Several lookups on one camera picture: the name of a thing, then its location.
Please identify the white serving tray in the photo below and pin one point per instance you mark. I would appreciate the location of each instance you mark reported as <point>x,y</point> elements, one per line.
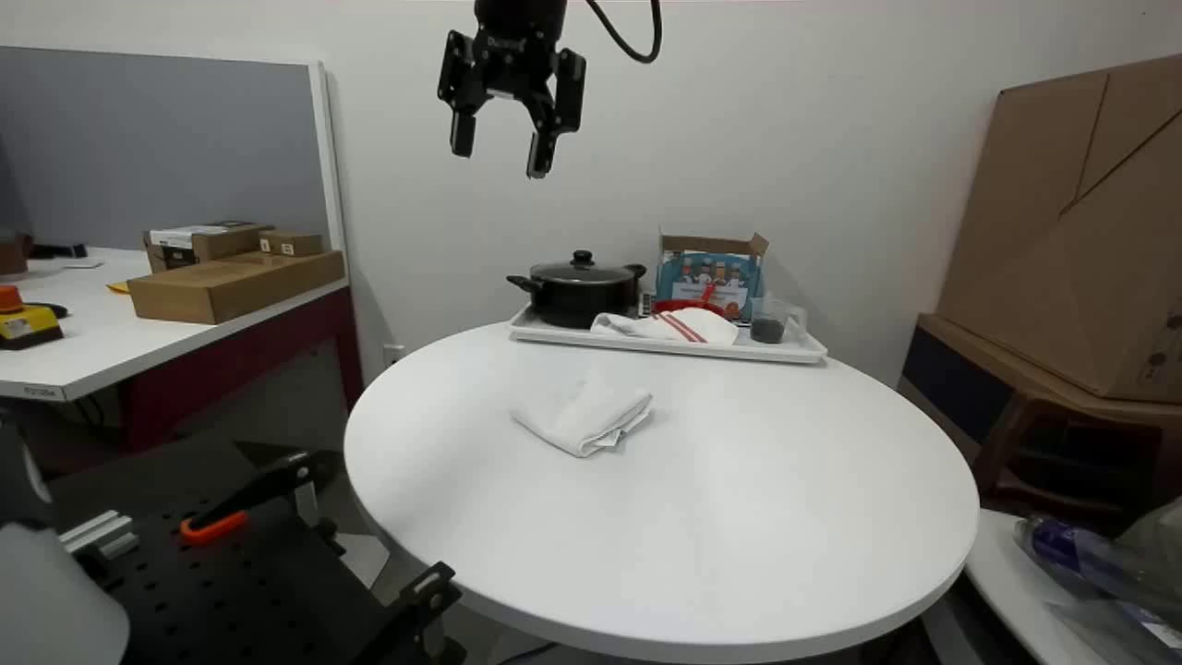
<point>798,349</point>

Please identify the grey partition panel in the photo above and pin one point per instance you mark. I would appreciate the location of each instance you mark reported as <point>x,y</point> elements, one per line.
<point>104,147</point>

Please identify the plastic wrapped items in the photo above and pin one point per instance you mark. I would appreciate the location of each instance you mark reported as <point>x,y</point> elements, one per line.
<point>1140,569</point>

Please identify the white cloth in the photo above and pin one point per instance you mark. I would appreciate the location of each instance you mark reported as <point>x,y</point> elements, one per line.
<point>586,418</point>

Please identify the white side desk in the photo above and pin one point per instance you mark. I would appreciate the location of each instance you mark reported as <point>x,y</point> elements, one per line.
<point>164,372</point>

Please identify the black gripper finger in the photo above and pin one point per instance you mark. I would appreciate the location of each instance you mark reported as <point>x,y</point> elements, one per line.
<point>461,132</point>
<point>539,153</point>

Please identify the white red striped towel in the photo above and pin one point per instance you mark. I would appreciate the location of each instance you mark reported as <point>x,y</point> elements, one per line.
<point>673,325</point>

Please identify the large cardboard box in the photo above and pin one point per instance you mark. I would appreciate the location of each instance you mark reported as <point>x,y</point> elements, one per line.
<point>1072,234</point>

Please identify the black clamp at table edge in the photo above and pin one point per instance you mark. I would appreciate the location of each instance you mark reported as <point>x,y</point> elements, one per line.
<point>407,631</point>

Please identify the blue printed carton box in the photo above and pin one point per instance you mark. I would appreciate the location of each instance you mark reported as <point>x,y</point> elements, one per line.
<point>715,272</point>

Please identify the white round object foreground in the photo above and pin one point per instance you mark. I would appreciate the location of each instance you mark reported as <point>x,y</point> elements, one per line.
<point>48,609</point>

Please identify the flat cardboard box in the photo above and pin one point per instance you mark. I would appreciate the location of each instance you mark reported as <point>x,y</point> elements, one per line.
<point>229,285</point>

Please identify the small dark cup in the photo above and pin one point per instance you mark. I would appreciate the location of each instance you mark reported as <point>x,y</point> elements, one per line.
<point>766,330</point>

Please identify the yellow black device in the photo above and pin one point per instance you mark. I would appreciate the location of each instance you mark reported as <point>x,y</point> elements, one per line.
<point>27,322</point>

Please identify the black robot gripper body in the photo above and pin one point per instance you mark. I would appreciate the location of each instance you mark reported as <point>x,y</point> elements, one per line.
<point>513,54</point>

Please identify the orange handled black clamp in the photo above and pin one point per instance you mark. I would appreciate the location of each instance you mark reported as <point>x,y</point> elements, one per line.
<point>293,477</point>

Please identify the black perforated mounting board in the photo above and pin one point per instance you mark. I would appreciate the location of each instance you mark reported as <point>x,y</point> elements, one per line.
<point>271,594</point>

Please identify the black cooking pot with lid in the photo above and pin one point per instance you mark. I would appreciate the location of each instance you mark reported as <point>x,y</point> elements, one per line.
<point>574,294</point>

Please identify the small open cardboard box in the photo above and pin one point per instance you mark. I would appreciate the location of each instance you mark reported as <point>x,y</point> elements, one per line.
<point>186,246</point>

